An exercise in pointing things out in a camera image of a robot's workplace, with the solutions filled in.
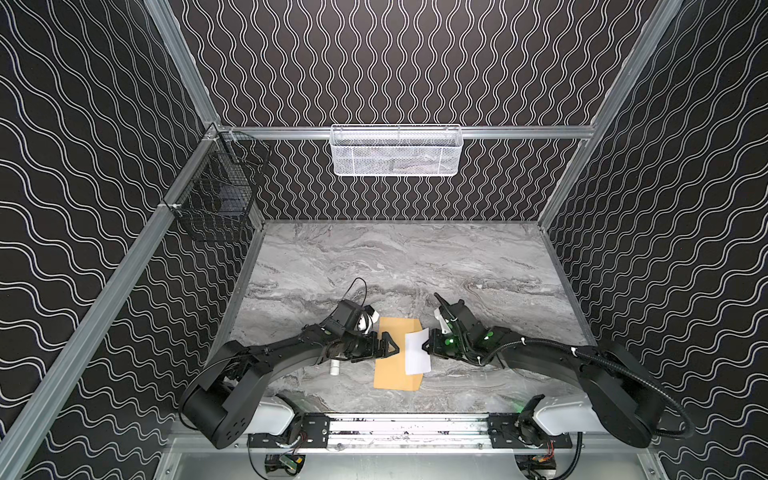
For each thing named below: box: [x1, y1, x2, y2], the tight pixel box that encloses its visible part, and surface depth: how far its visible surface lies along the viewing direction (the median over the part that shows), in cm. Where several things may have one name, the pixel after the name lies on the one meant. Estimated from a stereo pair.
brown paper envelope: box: [374, 317, 429, 391], surface depth 85 cm
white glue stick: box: [330, 359, 340, 376], surface depth 85 cm
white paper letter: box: [405, 327, 431, 376], surface depth 87 cm
